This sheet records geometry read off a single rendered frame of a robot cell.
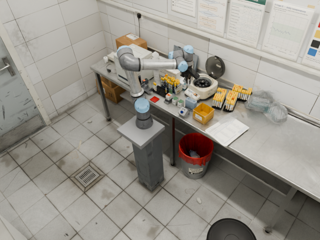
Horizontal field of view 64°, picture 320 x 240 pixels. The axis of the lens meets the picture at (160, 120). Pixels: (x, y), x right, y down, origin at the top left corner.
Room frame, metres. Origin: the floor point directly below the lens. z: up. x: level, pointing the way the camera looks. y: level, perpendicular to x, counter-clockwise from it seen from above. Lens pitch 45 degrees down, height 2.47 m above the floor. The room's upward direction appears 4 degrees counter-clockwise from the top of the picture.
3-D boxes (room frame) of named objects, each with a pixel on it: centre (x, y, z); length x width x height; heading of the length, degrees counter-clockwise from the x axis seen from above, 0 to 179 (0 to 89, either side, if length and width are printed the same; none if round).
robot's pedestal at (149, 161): (1.53, 0.13, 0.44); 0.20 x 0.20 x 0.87; 45
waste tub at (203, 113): (1.59, -0.38, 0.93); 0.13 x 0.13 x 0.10; 42
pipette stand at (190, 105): (1.72, -0.29, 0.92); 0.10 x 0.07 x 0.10; 47
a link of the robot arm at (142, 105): (1.54, 0.14, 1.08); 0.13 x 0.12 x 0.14; 12
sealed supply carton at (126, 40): (2.74, 0.28, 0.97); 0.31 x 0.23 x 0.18; 39
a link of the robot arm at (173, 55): (1.72, -0.16, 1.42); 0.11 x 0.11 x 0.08; 12
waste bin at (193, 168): (1.65, -0.35, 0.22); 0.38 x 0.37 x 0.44; 45
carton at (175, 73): (2.24, -0.20, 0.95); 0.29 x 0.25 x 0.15; 135
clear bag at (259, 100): (1.70, -0.91, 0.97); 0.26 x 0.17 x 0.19; 66
